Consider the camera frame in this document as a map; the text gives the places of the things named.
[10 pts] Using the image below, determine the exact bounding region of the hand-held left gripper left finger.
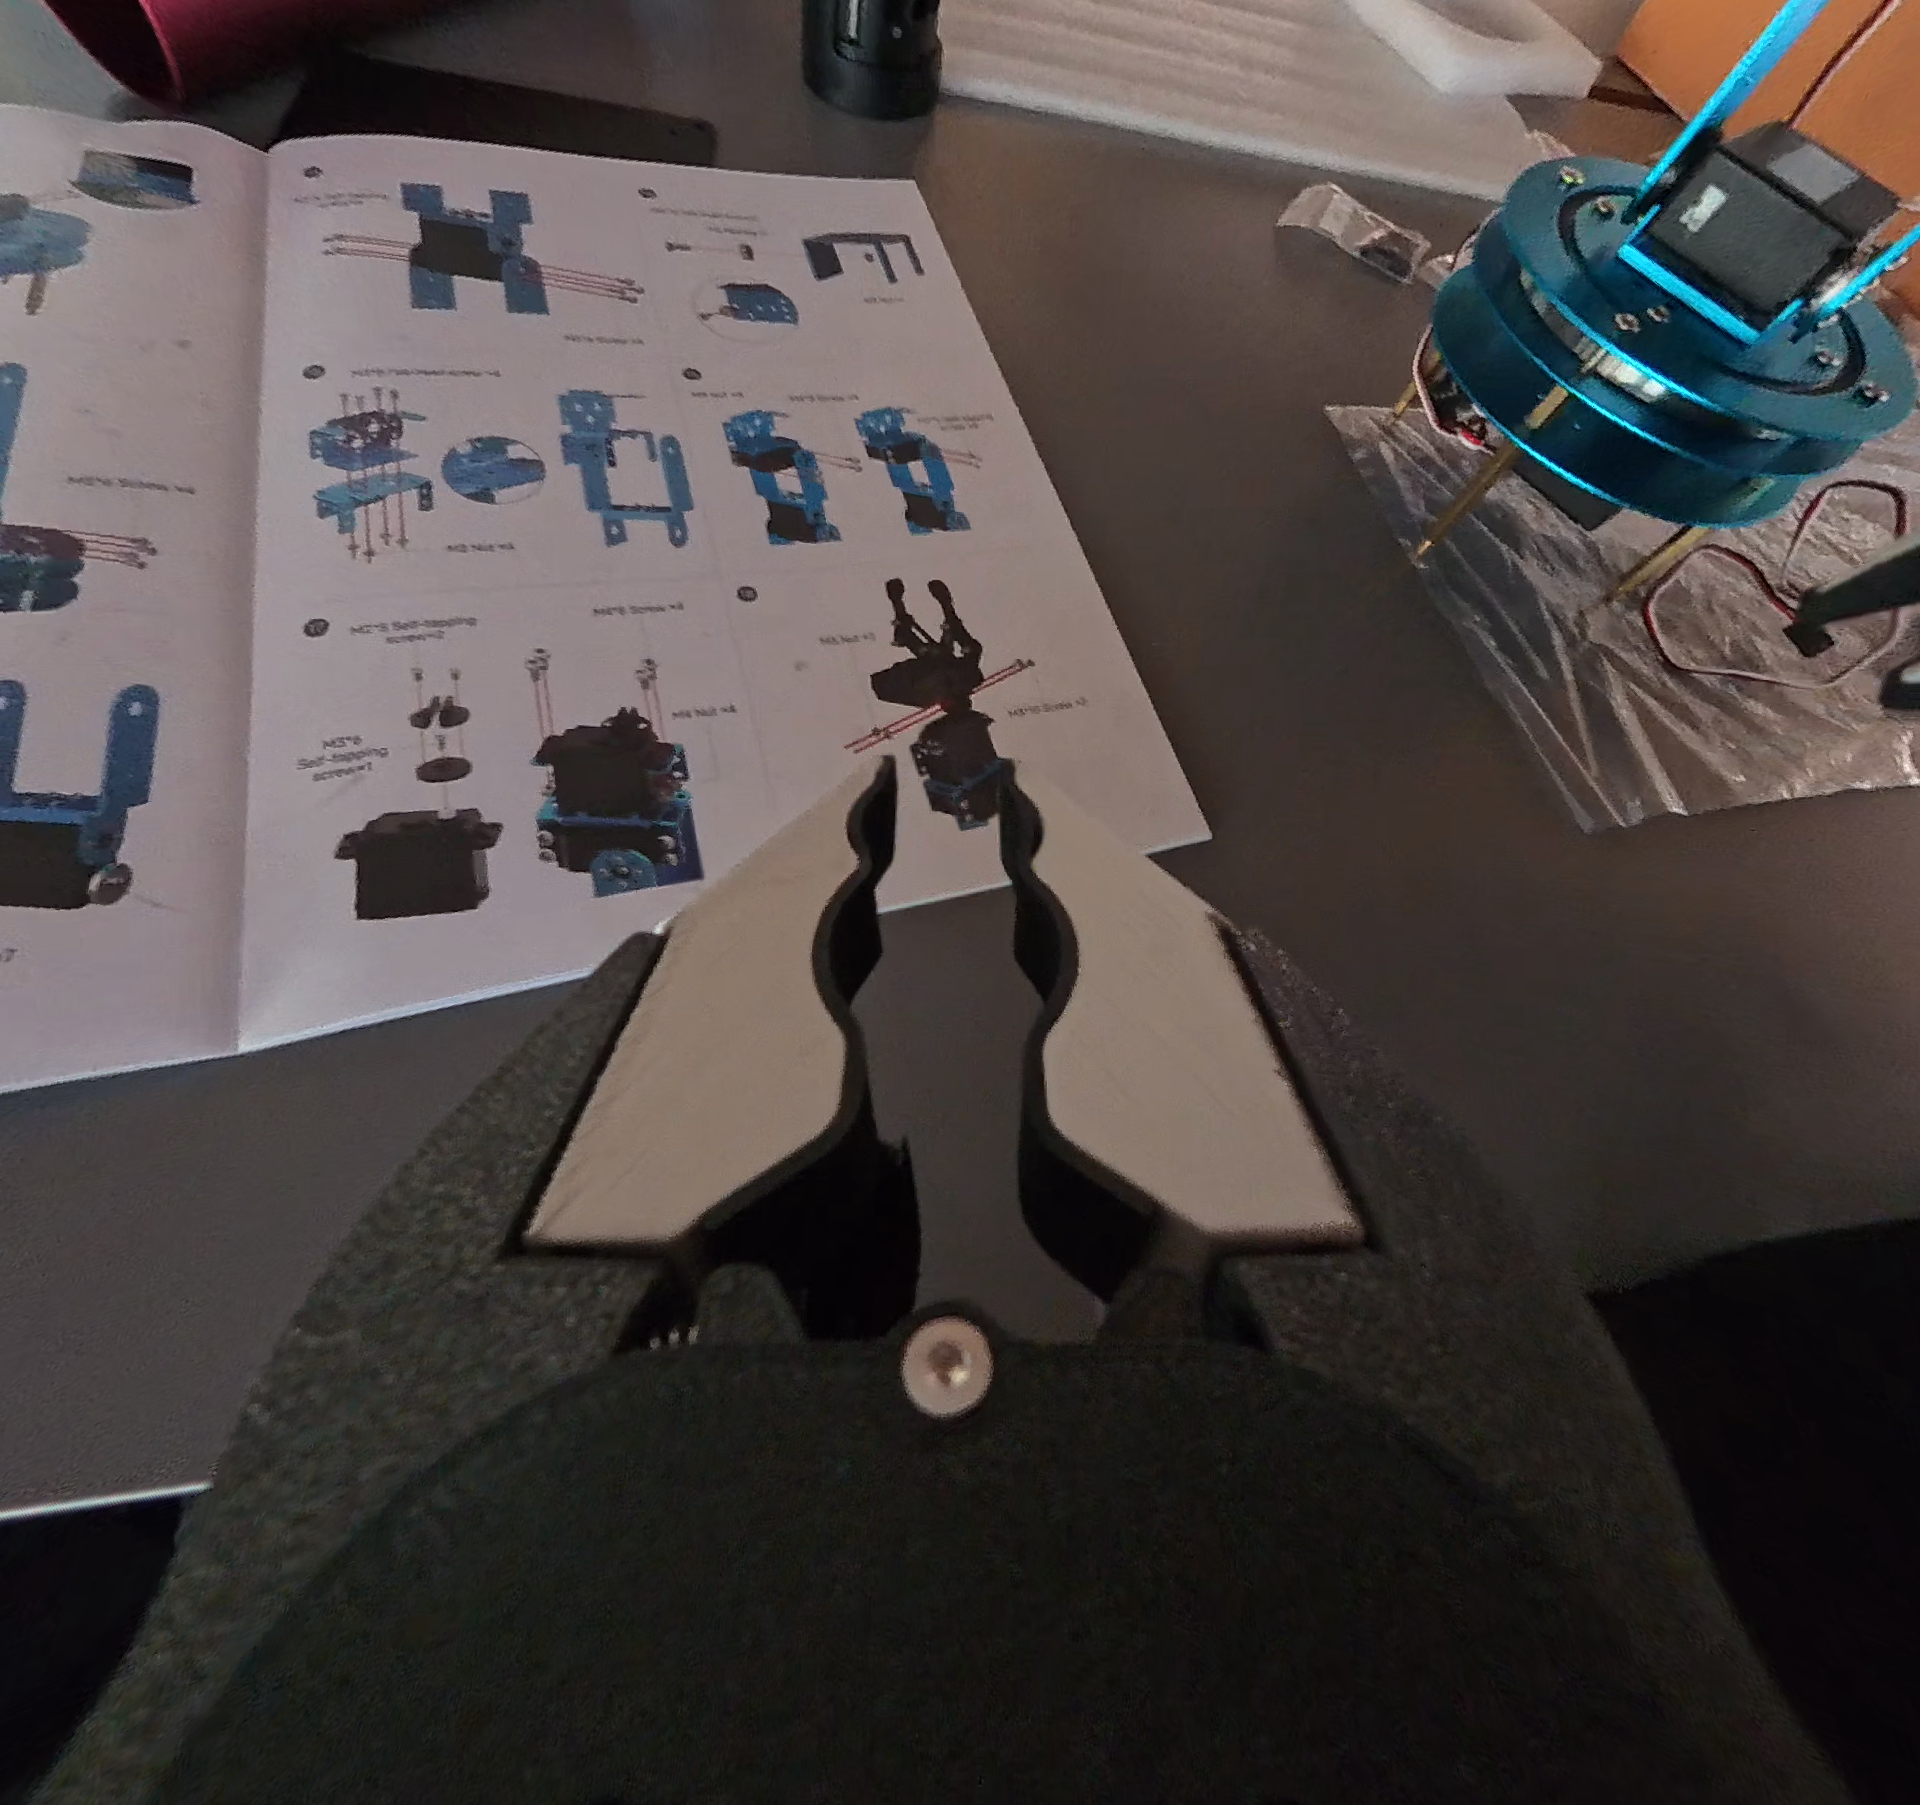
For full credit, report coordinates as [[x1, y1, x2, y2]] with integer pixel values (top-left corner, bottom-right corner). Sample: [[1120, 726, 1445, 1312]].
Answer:
[[521, 755, 903, 1275]]

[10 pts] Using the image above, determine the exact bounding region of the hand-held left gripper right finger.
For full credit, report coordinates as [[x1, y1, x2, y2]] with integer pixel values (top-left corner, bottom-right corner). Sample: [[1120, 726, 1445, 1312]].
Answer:
[[996, 761, 1367, 1275]]

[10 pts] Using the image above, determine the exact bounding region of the large clear plastic bag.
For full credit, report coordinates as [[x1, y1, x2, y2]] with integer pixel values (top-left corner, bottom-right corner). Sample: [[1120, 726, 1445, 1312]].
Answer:
[[1326, 401, 1920, 832]]

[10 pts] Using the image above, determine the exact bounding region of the dark cloth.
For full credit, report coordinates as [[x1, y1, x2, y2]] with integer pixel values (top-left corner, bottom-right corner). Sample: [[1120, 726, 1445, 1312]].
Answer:
[[1590, 1226, 1920, 1805]]

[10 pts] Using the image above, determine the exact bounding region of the open instruction booklet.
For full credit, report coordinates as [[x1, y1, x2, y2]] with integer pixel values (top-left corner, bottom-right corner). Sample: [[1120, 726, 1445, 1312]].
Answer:
[[0, 102, 1215, 1093]]

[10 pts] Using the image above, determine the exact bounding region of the clear bag with black part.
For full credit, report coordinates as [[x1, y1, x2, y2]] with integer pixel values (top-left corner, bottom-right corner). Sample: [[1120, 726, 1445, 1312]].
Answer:
[[1276, 182, 1478, 285]]

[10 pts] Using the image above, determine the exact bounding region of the white foam sheet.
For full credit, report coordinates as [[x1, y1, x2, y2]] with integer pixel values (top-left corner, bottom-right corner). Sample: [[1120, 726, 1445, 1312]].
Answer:
[[935, 0, 1531, 194]]

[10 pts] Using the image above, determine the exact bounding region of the black cylindrical bottle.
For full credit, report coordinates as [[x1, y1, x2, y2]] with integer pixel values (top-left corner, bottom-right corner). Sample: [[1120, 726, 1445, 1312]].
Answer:
[[799, 0, 955, 118]]

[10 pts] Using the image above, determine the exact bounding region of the red white servo cable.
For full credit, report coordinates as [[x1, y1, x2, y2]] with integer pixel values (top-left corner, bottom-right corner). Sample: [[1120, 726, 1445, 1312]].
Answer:
[[1642, 475, 1920, 688]]

